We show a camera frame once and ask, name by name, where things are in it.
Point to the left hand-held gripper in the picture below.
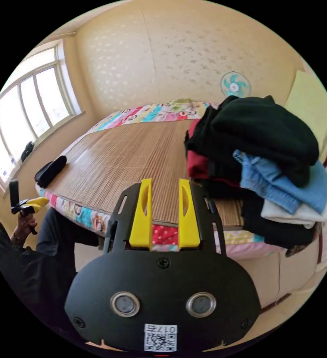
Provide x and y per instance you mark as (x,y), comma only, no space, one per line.
(22,209)

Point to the bed with woven mat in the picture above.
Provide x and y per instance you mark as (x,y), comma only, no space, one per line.
(118,156)

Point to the teal wall fan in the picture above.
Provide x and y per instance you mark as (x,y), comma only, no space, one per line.
(235,85)

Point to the pile of clothes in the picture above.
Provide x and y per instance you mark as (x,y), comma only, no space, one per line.
(264,131)

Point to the small black garment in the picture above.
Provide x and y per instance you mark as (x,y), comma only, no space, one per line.
(51,171)

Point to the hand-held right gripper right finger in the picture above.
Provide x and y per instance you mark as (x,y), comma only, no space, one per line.
(188,221)

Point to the person's left hand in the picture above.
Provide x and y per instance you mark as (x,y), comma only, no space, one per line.
(25,225)

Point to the black bag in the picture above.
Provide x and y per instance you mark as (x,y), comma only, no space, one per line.
(27,151)

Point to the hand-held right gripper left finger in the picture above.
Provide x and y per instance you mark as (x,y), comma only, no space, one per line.
(141,218)

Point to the floral pillow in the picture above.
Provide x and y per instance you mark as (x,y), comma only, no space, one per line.
(181,104)

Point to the window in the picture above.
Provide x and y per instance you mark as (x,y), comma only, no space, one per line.
(26,112)

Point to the person's body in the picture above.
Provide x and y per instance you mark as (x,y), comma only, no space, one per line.
(29,277)

